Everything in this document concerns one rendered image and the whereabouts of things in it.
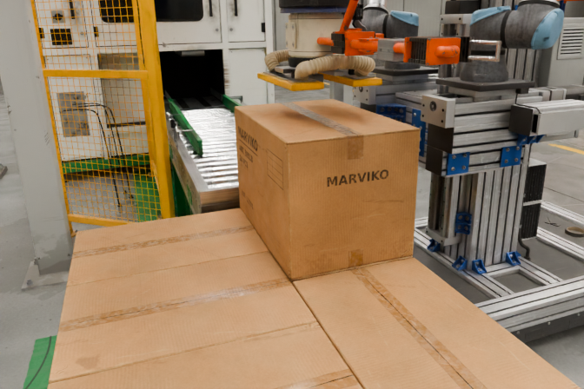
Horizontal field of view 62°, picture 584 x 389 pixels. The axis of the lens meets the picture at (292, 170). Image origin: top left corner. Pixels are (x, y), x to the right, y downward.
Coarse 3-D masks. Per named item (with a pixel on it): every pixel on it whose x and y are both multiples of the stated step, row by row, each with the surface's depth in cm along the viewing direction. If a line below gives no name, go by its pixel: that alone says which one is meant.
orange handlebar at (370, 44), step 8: (320, 40) 140; (328, 40) 134; (352, 40) 123; (360, 40) 119; (368, 40) 114; (376, 40) 115; (352, 48) 124; (360, 48) 119; (368, 48) 115; (376, 48) 111; (400, 48) 102; (440, 48) 91; (448, 48) 91; (456, 48) 92; (440, 56) 92; (448, 56) 92
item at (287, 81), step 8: (264, 72) 161; (272, 72) 159; (264, 80) 157; (272, 80) 149; (280, 80) 143; (288, 80) 140; (296, 80) 138; (312, 80) 138; (288, 88) 137; (296, 88) 134; (304, 88) 135; (312, 88) 136; (320, 88) 137
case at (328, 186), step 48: (240, 144) 175; (288, 144) 124; (336, 144) 128; (384, 144) 133; (240, 192) 185; (288, 192) 128; (336, 192) 132; (384, 192) 138; (288, 240) 133; (336, 240) 137; (384, 240) 143
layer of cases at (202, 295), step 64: (128, 256) 151; (192, 256) 150; (256, 256) 150; (64, 320) 119; (128, 320) 119; (192, 320) 118; (256, 320) 118; (320, 320) 117; (384, 320) 116; (448, 320) 116; (64, 384) 98; (128, 384) 98; (192, 384) 97; (256, 384) 97; (320, 384) 97; (384, 384) 96; (448, 384) 96; (512, 384) 96
